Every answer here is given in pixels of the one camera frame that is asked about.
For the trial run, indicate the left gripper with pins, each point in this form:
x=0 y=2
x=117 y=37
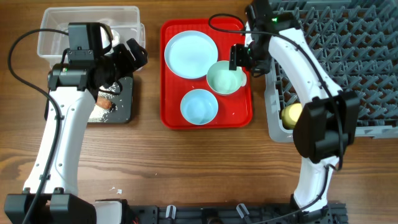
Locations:
x=129 y=65

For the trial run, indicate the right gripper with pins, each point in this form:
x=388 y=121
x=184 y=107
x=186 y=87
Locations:
x=237 y=60

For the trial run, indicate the white plastic spoon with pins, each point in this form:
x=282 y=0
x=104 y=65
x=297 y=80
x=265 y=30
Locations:
x=244 y=79

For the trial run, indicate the green bowl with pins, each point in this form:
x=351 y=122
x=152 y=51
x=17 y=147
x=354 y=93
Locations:
x=222 y=80

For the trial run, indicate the light blue plate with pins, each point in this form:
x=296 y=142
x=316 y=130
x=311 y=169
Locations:
x=189 y=54

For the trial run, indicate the orange carrot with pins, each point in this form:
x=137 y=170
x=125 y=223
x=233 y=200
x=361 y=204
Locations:
x=104 y=103

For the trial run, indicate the yellow plastic cup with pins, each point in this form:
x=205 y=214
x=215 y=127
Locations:
x=290 y=115

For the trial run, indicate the light blue bowl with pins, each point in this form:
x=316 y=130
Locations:
x=199 y=107

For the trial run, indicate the white rice leftovers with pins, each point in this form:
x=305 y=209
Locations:
x=112 y=93

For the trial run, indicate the white tissue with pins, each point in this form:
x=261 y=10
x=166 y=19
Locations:
x=116 y=38

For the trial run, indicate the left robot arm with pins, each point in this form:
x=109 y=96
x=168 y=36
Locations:
x=50 y=194

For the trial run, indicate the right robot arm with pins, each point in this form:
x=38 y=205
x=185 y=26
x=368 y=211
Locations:
x=327 y=123

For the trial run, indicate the grey dishwasher rack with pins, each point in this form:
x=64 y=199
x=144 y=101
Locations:
x=356 y=44

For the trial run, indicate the red serving tray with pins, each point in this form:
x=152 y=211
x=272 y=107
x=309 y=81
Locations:
x=234 y=111

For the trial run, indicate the black plastic tray bin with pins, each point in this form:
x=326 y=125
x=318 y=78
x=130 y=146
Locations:
x=122 y=105

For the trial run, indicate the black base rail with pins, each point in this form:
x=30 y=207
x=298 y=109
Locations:
x=333 y=213

